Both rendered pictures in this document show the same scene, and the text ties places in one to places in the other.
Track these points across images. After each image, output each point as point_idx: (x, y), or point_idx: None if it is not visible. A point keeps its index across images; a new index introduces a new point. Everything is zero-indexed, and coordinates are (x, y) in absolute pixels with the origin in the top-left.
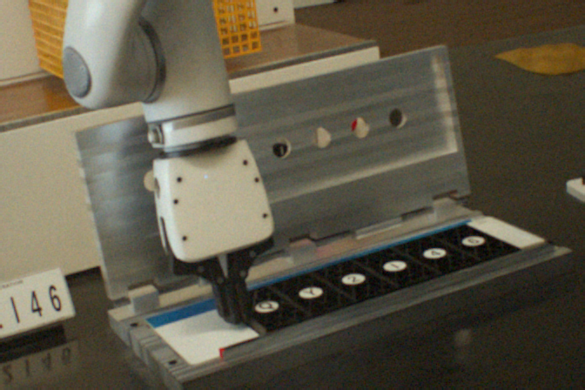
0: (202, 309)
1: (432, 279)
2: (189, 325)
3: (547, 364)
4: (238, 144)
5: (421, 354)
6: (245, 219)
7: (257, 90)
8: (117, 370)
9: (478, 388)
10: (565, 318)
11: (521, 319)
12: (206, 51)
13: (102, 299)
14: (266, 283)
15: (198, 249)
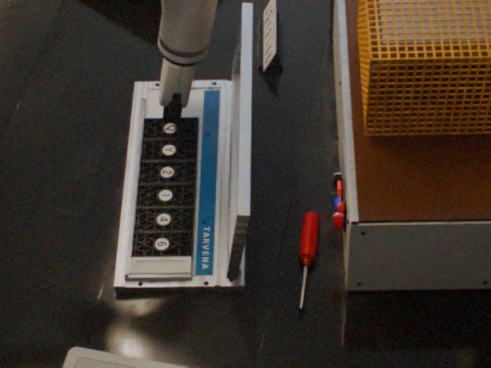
0: (208, 113)
1: (134, 202)
2: (194, 103)
3: (39, 218)
4: (166, 63)
5: (95, 182)
6: (160, 86)
7: (240, 90)
8: (195, 78)
9: (46, 184)
10: (70, 253)
11: (88, 237)
12: (163, 14)
13: (291, 93)
14: (215, 148)
15: (161, 69)
